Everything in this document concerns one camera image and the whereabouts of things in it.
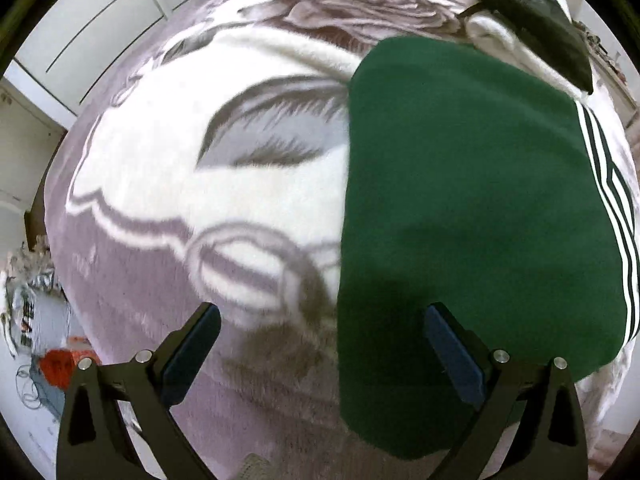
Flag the patterned clutter pile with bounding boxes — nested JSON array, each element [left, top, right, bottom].
[[0, 237, 68, 363]]

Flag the beige slipper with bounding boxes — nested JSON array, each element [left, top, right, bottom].
[[239, 452, 277, 480]]

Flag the green jacket with white stripes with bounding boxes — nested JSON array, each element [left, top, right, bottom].
[[336, 36, 640, 461]]

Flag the mauve floral printed blanket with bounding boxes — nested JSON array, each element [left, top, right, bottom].
[[42, 0, 640, 480]]

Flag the black garment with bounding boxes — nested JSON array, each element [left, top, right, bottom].
[[439, 0, 596, 97]]

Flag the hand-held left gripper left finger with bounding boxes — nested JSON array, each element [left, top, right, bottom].
[[56, 302, 223, 480]]

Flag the white cloth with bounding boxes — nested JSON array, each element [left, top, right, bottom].
[[464, 12, 588, 103]]

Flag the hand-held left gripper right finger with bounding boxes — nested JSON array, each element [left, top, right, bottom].
[[423, 302, 591, 480]]

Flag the red bag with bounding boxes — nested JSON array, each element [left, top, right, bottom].
[[39, 336, 102, 392]]

